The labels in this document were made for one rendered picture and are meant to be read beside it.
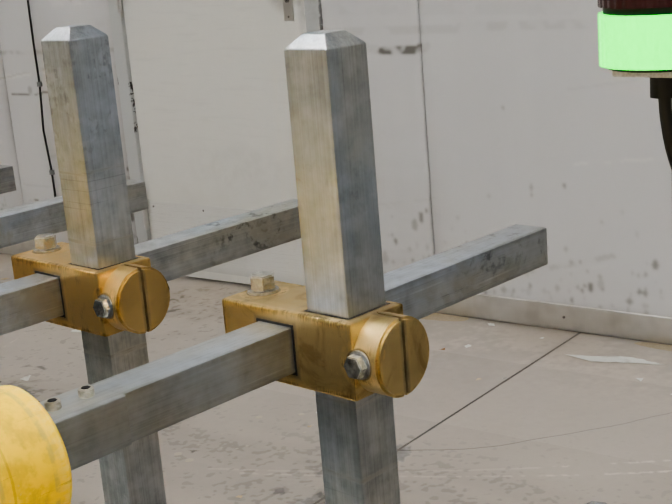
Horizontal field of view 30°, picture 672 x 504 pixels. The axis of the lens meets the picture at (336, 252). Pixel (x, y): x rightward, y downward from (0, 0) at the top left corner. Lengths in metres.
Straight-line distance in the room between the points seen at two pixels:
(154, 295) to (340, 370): 0.22
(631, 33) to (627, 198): 3.06
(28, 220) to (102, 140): 0.33
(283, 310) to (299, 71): 0.15
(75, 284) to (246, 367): 0.23
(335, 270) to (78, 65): 0.27
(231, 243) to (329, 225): 0.34
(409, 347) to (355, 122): 0.14
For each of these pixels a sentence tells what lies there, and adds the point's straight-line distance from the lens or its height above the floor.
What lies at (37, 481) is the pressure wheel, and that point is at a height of 0.94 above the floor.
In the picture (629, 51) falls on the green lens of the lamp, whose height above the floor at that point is 1.14.
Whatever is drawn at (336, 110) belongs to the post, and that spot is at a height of 1.10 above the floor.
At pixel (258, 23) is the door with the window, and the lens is 4.23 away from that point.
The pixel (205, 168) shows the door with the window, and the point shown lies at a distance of 4.50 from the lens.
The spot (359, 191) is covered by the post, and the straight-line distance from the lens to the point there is 0.75.
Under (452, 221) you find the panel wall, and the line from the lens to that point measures 3.89.
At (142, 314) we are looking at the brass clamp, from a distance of 0.94.
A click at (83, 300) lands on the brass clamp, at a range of 0.95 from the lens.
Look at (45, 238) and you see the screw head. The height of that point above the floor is 0.98.
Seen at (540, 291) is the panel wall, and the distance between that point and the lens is 3.79.
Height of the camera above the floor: 1.20
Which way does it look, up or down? 14 degrees down
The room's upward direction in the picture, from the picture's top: 5 degrees counter-clockwise
